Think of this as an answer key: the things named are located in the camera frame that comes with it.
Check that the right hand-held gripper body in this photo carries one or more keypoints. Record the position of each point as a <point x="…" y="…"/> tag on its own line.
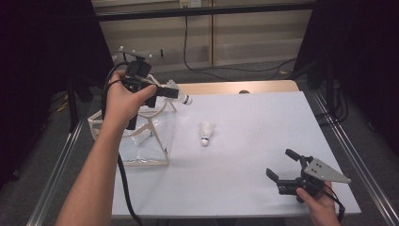
<point x="323" y="172"/>

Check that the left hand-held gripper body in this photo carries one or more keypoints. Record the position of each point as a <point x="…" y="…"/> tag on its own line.
<point x="138" y="70"/>

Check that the white feather shuttlecock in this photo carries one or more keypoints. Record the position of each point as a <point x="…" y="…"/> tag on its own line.
<point x="205" y="130"/>
<point x="142" y="138"/>
<point x="185" y="99"/>

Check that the clear bag with beige trim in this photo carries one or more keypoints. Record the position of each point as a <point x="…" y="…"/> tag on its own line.
<point x="156" y="141"/>

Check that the person's left hand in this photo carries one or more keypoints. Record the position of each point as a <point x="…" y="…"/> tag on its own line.
<point x="120" y="103"/>

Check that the person's right hand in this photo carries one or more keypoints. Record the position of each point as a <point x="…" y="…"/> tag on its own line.
<point x="321" y="210"/>

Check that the black metal stand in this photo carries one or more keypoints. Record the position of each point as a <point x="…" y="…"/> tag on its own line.
<point x="330" y="88"/>

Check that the yellow floor marker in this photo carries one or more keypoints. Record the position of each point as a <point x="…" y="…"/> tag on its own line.
<point x="284" y="72"/>

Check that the black curtain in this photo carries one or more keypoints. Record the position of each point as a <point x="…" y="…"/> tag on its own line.
<point x="37" y="47"/>
<point x="370" y="47"/>

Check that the silver metal floor rail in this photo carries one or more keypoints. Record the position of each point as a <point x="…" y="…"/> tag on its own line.
<point x="53" y="182"/>
<point x="354" y="153"/>

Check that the white wall socket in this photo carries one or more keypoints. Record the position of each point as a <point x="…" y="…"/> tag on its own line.
<point x="194" y="3"/>

